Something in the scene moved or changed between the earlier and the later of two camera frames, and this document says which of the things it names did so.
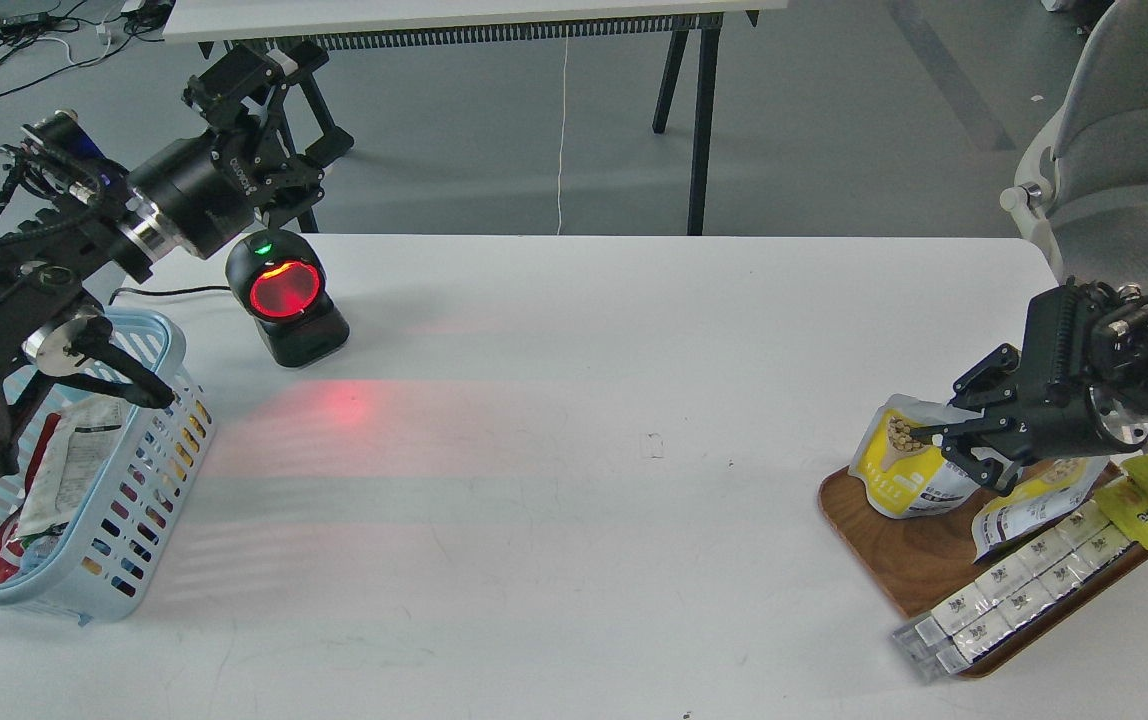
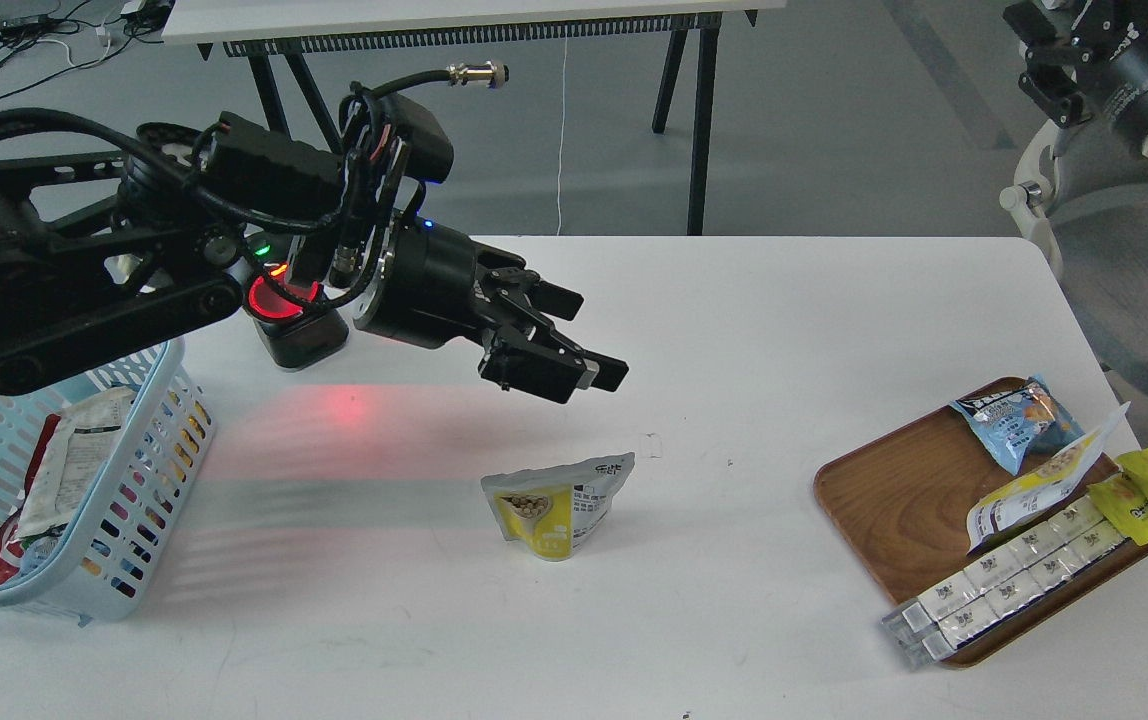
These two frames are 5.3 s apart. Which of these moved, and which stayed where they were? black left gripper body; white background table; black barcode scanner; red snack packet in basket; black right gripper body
Moved: black left gripper body; black right gripper body
Stayed: red snack packet in basket; black barcode scanner; white background table
